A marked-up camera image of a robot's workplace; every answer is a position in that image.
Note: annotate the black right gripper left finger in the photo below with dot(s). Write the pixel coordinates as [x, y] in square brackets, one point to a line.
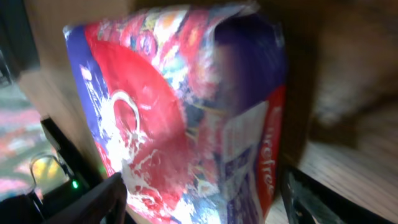
[107, 198]

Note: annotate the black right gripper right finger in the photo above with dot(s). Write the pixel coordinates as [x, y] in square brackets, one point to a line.
[308, 201]

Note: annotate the red purple tissue pack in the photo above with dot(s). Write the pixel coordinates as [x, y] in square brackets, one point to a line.
[186, 103]

